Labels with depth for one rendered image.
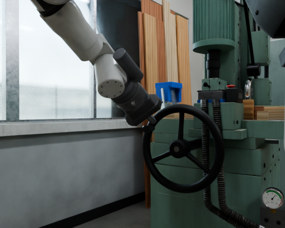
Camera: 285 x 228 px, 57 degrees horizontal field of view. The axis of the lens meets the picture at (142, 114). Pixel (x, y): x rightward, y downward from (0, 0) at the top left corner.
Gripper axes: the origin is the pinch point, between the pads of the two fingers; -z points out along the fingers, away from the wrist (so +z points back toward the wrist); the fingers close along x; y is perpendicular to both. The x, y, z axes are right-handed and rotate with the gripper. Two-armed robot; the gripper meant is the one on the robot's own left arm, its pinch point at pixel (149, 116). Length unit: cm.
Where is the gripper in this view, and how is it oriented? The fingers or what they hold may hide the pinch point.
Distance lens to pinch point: 83.3
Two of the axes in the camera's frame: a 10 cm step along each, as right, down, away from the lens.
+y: -3.6, -6.4, 6.7
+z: -4.7, -5.0, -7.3
